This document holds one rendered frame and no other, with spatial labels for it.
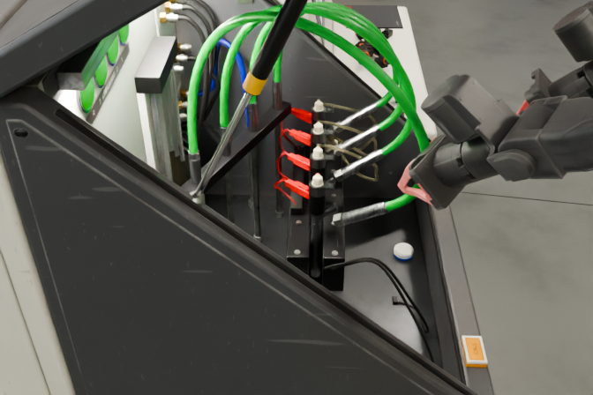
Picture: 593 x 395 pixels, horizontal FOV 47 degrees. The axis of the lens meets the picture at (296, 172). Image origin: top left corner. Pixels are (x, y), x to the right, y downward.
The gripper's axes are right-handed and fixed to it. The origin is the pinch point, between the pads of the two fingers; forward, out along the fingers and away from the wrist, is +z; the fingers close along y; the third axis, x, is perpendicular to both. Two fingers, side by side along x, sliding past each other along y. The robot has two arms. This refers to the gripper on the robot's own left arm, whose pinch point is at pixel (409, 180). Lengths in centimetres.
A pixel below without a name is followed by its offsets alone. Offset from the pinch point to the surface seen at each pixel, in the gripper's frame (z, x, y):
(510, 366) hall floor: 97, 94, -54
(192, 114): 19.3, -26.7, 10.4
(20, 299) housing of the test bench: 10, -22, 47
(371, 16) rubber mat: 76, -20, -78
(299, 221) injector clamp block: 32.2, -0.5, 1.9
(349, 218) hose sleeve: 10.2, 0.1, 5.6
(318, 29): -6.1, -24.2, 0.9
